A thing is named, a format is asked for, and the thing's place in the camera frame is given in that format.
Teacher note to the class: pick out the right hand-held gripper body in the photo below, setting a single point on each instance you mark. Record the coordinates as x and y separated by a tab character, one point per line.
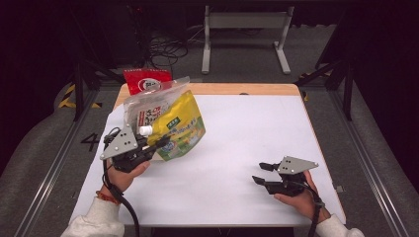
293	164

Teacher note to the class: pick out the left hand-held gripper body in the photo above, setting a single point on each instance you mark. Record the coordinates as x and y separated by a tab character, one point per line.
122	144

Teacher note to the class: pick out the yellow spout pouch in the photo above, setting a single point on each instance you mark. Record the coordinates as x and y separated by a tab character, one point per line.
184	121

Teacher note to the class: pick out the clear dried seaweed packet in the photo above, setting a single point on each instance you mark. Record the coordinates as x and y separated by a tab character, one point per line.
148	105

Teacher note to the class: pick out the red seasoning packet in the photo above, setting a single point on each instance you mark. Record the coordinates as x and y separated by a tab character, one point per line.
145	80

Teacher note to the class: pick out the person's left hand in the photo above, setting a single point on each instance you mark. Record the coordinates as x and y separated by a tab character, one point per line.
120	179

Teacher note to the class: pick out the person's right hand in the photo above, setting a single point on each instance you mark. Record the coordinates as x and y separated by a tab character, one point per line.
306	204

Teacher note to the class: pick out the white table sheet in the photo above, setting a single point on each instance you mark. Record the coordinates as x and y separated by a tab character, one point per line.
230	138

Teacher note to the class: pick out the yellow black floor tape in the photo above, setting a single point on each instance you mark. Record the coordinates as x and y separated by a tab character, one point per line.
67	95

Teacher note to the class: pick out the black tripod stand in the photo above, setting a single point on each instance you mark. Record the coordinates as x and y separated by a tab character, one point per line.
346	82
78	82

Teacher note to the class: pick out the grey metal stand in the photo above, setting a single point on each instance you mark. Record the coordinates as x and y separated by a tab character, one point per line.
247	20

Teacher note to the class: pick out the aluminium floor rail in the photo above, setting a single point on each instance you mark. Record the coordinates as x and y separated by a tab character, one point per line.
369	171
56	164

